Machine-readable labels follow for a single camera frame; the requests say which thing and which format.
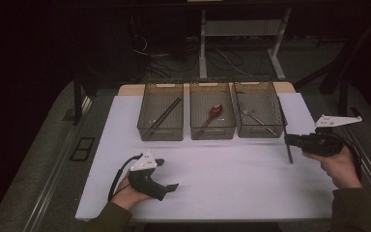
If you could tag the white metal desk frame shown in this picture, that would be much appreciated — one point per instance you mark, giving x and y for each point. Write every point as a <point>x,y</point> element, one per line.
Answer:
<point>203,48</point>

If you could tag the black metal stand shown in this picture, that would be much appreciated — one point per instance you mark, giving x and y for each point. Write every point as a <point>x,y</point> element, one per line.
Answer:
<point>343,100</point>
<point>77,103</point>

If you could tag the brown transparent plastic bin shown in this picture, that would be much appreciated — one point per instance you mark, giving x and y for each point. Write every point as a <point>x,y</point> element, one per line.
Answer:
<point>212,111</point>
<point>259,111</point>
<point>161,112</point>

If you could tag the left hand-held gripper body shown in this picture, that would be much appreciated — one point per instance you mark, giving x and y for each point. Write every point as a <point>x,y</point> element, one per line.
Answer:
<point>143,164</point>

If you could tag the person's left hand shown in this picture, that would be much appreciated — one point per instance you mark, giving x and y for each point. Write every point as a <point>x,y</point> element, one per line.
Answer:
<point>127,198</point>

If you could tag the black floor socket frame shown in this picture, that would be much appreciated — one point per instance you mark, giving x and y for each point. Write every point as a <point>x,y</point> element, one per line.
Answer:
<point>83,149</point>

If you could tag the person's right hand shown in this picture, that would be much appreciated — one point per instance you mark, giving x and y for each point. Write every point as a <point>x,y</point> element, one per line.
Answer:
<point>341,167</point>

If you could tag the brown wooden spoon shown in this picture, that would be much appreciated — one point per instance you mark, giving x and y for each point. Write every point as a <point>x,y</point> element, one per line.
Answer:
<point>216,110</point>

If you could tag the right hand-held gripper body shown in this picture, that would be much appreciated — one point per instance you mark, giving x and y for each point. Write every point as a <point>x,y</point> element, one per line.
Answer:
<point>322,143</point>

